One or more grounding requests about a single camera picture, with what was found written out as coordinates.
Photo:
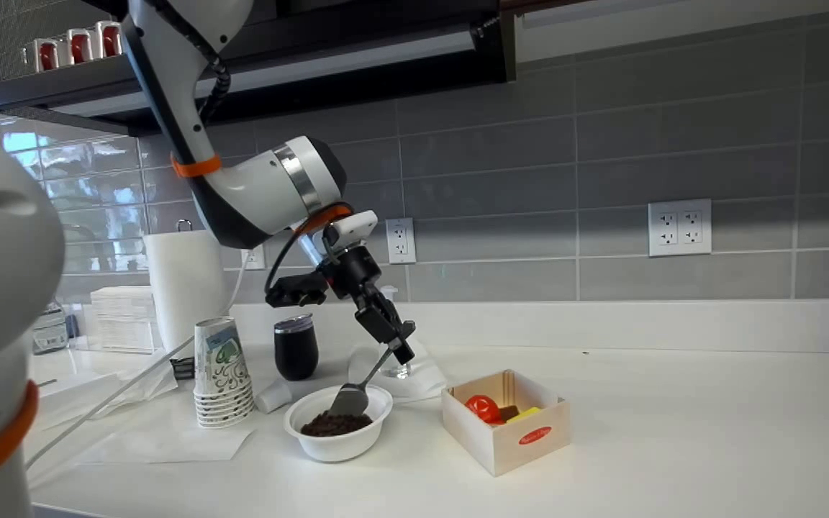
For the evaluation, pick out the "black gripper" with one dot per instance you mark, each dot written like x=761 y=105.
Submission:
x=362 y=282

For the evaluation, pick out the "shiny metal scoop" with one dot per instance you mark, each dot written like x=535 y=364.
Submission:
x=349 y=398

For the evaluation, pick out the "white round bowl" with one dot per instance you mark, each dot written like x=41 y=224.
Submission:
x=339 y=448

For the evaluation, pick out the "black stemless tumbler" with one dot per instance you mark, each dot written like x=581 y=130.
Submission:
x=294 y=349

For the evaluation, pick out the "red toy tomato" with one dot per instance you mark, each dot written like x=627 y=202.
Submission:
x=483 y=407

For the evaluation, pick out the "dark coffee beans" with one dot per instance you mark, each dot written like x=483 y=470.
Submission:
x=325 y=423

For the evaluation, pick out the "yellow toy block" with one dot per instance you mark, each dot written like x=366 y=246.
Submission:
x=529 y=415

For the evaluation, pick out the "light wooden toy box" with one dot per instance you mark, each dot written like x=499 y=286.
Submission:
x=512 y=448

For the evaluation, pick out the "printed paper cup stack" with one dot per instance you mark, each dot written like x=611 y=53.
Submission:
x=224 y=384

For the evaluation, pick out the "small black box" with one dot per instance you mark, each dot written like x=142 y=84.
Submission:
x=182 y=369

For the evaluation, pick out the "white paper towel roll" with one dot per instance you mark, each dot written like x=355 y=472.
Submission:
x=185 y=289

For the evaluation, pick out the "white paper napkin stack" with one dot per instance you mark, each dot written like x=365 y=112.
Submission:
x=122 y=320

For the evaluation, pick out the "under-cabinet light bar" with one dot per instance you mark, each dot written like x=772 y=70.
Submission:
x=358 y=57

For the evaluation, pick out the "grey countertop device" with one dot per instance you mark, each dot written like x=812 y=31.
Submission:
x=55 y=331

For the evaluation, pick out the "red white cup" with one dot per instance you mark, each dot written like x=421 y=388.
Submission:
x=110 y=37
x=45 y=56
x=83 y=46

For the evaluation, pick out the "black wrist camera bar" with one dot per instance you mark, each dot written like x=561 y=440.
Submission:
x=294 y=289

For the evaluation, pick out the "white quad wall outlet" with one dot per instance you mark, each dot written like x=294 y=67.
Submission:
x=682 y=227

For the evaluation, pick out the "dark wall cabinet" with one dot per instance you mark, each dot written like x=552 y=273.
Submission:
x=386 y=15

